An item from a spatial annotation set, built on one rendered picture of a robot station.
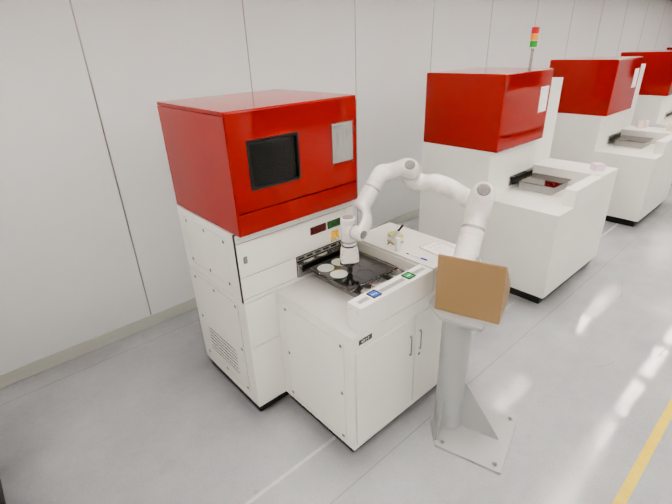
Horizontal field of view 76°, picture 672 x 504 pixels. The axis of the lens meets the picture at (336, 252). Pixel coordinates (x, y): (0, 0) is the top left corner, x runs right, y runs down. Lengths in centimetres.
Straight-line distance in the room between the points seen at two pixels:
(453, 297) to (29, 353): 294
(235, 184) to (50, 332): 212
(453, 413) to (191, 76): 294
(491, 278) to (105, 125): 266
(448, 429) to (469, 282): 100
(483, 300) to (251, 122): 137
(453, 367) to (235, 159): 156
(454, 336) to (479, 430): 67
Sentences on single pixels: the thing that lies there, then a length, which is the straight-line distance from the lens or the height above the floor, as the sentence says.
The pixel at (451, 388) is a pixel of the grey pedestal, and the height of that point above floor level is 32.
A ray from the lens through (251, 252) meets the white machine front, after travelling 230.
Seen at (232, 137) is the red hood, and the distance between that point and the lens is 206.
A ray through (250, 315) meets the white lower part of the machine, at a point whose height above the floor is 74.
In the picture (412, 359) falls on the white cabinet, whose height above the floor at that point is 44.
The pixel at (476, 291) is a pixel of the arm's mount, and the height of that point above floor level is 97.
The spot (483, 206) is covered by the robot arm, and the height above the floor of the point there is 132.
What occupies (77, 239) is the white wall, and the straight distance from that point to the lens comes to 355.
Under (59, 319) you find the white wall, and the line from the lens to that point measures 374.
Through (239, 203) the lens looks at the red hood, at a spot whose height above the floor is 140.
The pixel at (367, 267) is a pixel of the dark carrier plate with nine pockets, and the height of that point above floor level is 90.
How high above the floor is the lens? 206
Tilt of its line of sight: 25 degrees down
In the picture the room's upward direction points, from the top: 2 degrees counter-clockwise
